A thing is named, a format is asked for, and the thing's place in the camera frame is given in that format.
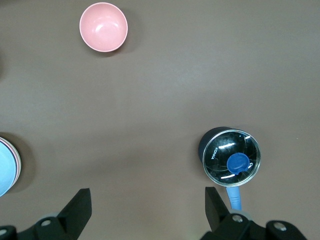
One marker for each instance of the pink bowl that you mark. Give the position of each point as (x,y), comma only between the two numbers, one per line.
(103,26)

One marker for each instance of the glass lid with blue knob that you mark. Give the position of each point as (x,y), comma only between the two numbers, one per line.
(225,150)

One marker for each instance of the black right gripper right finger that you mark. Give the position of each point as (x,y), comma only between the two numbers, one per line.
(216,212)

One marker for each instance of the blue plate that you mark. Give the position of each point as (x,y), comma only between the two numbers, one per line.
(6,170)

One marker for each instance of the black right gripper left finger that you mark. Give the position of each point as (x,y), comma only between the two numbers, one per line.
(75,212)

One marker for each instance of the beige plate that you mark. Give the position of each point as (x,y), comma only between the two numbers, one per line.
(20,166)

